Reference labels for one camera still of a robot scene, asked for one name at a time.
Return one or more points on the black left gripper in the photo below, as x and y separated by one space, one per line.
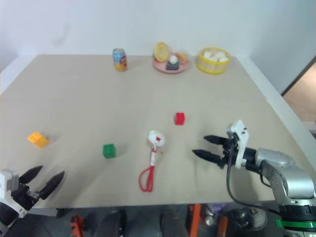
23 195

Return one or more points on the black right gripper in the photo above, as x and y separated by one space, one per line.
229 151

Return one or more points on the yellow toy brick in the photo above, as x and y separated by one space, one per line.
37 139

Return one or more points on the red toy brick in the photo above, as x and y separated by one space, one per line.
180 119

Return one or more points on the red and white toy whisk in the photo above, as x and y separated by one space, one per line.
155 138

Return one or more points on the green toy brick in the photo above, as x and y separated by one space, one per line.
109 151

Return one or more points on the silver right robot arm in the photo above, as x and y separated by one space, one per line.
284 172

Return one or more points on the small orange clamp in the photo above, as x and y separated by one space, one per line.
77 222

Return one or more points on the purple crumpled bag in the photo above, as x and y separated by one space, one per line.
217 207

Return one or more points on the small silver round can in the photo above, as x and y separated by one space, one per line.
209 218

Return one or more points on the orange flat tool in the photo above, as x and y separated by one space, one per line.
222 225

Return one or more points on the chrome dome base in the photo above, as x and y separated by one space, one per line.
249 218

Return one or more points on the yellow round steamer basket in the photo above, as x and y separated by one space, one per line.
212 67

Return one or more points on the white steamed bun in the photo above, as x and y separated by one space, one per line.
206 54
219 53
223 59
214 59

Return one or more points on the grey egg cup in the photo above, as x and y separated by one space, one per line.
172 66

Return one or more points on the pink plate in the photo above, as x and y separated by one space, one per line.
160 67

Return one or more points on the orange bread roll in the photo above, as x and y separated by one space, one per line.
183 56

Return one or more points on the beige table cover sheet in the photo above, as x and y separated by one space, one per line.
98 103

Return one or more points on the white egg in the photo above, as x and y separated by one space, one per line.
173 59

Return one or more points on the round tan flat bread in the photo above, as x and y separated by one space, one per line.
161 51

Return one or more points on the brown door panel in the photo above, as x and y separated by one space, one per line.
302 84

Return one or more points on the colourful drink can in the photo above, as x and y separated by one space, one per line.
120 60

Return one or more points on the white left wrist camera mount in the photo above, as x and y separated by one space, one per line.
9 180

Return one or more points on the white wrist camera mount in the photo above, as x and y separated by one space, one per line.
240 133
9 180

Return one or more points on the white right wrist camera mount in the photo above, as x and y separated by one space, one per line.
240 133

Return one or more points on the orange upright post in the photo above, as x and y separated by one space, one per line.
195 217

